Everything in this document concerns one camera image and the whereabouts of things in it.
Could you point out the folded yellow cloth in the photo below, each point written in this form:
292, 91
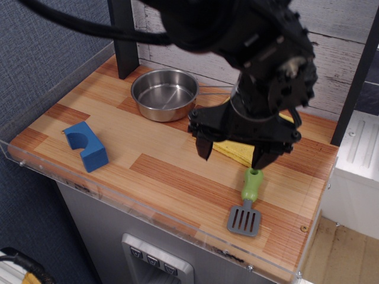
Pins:
243, 153

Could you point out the green handled grey spatula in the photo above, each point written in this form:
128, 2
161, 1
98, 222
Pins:
245, 220

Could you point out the clear acrylic table guard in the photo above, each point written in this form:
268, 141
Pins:
154, 169

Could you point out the blue wooden arch block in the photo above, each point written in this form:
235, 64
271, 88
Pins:
93, 154

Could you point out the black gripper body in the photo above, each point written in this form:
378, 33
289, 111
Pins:
273, 135

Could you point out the steel pan with wire handle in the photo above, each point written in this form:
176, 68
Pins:
167, 95

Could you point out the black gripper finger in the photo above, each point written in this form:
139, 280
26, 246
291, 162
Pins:
204, 146
264, 156

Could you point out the black upright post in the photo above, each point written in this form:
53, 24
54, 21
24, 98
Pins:
357, 83
121, 16

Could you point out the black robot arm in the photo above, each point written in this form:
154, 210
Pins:
266, 43

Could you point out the silver ice dispenser panel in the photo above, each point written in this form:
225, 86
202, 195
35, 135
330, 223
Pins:
151, 264

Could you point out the white toy sink unit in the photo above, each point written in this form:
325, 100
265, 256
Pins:
351, 195

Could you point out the grey toy fridge cabinet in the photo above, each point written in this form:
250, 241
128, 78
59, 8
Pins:
102, 226

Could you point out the black right upright post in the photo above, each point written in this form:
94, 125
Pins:
357, 83

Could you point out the yellow object at corner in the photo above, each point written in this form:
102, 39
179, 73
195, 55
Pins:
30, 278

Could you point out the black left upright post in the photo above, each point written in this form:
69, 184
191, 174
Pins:
121, 16

